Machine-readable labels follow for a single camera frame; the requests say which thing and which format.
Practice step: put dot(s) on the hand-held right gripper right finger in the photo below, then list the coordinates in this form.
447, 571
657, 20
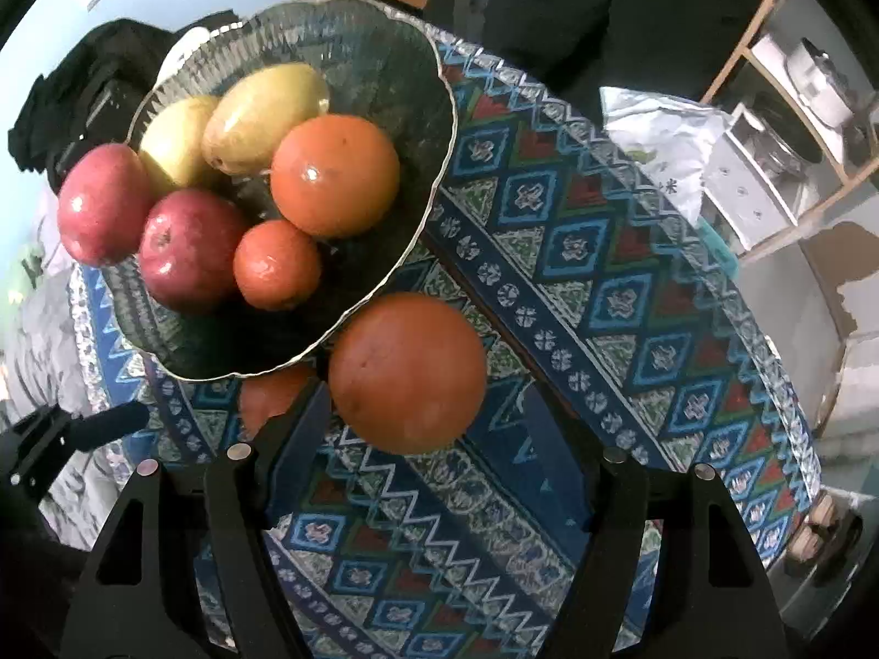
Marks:
553, 446

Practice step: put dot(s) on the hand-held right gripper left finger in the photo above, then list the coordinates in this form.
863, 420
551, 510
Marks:
302, 429

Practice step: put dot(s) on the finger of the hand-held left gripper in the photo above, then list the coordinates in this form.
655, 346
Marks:
110, 422

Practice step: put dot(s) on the large orange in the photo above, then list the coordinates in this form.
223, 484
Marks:
407, 372

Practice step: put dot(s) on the small tangerine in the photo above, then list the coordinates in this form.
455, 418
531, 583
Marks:
277, 264

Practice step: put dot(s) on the red apple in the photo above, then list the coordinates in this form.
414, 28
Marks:
192, 250
103, 206

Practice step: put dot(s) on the medium orange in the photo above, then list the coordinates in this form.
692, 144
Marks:
335, 175

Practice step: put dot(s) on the yellow pear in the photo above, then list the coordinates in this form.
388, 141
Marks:
264, 117
175, 144

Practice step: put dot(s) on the clear glass bowl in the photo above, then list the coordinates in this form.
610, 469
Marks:
384, 68

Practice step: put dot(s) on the grey bed sheet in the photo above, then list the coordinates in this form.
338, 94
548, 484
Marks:
38, 343

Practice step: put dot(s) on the blue patterned tablecloth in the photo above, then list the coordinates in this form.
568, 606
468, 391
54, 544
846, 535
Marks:
618, 302

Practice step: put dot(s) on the teal box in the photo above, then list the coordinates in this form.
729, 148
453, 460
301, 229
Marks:
717, 247

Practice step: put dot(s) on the brown-lidded jar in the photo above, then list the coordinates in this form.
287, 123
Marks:
822, 511
807, 546

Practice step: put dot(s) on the steel counter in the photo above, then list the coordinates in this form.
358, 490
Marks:
831, 563

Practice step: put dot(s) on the white storage box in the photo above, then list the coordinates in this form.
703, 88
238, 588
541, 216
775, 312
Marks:
745, 199

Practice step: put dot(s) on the printed plastic bag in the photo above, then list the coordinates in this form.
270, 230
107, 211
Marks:
659, 144

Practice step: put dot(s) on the black bag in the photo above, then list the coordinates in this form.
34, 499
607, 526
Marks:
89, 96

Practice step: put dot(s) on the wooden shelf rack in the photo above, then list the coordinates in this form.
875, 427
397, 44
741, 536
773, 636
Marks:
824, 216

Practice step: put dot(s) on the steel pot in box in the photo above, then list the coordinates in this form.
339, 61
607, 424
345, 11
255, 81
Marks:
783, 151

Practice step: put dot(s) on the white rounded object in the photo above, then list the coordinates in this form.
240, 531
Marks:
189, 48

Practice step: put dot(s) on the steel cooking pot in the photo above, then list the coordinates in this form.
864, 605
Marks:
820, 82

